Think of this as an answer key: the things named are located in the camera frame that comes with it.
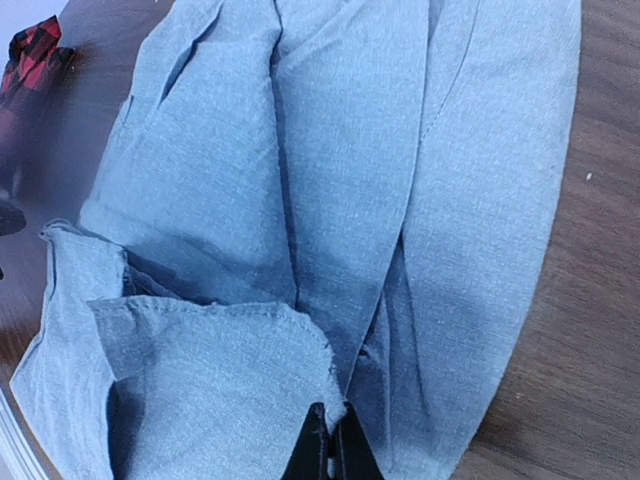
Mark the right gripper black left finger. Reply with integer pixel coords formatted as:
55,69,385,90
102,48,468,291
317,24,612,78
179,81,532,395
282,402,331,480

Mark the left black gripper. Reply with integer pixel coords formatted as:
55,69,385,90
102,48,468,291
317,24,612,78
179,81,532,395
0,200,25,237

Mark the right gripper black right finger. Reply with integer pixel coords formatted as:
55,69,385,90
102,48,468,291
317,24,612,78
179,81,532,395
329,403,384,480

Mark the red black plaid shirt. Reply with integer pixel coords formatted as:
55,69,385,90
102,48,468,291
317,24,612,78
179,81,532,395
1,16,75,110

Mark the grey long sleeve shirt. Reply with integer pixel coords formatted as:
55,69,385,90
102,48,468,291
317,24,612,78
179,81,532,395
10,1,582,479

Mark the front aluminium rail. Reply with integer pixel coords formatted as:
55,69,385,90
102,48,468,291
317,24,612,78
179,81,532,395
1,393,39,480

